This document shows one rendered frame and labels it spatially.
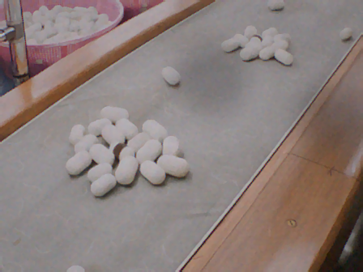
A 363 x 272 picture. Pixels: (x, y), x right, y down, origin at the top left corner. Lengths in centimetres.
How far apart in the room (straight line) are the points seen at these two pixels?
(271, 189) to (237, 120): 17
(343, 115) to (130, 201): 31
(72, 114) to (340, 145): 35
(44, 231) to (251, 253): 21
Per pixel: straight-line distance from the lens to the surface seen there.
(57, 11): 107
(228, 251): 50
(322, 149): 64
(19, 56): 76
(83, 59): 81
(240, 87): 79
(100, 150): 62
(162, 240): 54
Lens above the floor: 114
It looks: 39 degrees down
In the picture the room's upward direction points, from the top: 2 degrees clockwise
